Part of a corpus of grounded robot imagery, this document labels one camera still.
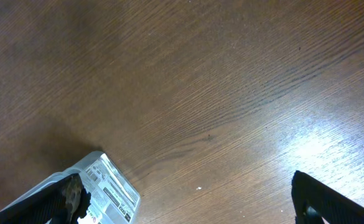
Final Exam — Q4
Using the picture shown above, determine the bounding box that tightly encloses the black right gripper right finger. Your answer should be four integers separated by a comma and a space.
291, 170, 364, 224

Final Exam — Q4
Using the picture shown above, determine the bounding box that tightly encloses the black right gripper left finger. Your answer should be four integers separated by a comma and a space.
0, 174, 91, 224

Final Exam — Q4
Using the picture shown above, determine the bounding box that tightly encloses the white green medicine box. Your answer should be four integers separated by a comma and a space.
9, 151, 141, 224

